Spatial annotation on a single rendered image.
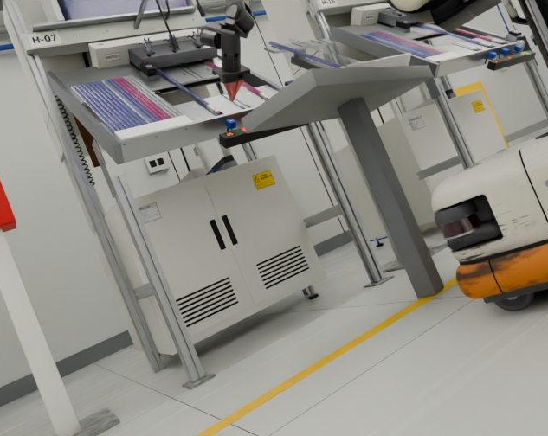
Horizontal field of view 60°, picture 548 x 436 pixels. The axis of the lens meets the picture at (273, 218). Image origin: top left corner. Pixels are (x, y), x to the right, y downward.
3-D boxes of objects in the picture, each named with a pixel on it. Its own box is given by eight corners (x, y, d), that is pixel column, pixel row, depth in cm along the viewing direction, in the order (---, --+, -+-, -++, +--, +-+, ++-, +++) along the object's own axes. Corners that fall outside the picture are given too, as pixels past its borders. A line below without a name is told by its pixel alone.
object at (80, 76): (241, 81, 199) (241, 69, 196) (81, 116, 167) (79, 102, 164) (203, 59, 221) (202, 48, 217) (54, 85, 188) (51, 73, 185)
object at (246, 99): (296, 107, 174) (297, 99, 172) (121, 154, 142) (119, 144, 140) (266, 90, 187) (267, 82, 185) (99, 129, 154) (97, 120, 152)
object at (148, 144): (298, 115, 175) (299, 97, 171) (124, 163, 143) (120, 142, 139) (295, 114, 176) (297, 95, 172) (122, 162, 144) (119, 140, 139)
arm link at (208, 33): (240, 5, 135) (254, 22, 143) (209, -2, 141) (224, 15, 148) (222, 44, 136) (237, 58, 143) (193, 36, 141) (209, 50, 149)
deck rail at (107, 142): (124, 163, 143) (120, 144, 139) (117, 165, 142) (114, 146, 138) (54, 86, 188) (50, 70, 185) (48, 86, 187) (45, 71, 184)
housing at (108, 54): (207, 64, 219) (205, 32, 210) (101, 84, 195) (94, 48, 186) (198, 59, 224) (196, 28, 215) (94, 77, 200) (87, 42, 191)
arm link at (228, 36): (231, 34, 135) (244, 29, 139) (213, 29, 139) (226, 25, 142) (232, 58, 139) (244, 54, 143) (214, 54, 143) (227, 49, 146)
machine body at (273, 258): (332, 291, 198) (274, 153, 200) (178, 371, 163) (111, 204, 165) (265, 300, 254) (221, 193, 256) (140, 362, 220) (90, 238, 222)
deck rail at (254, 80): (302, 114, 176) (303, 99, 172) (298, 115, 175) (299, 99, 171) (206, 59, 222) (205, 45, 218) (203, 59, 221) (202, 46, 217)
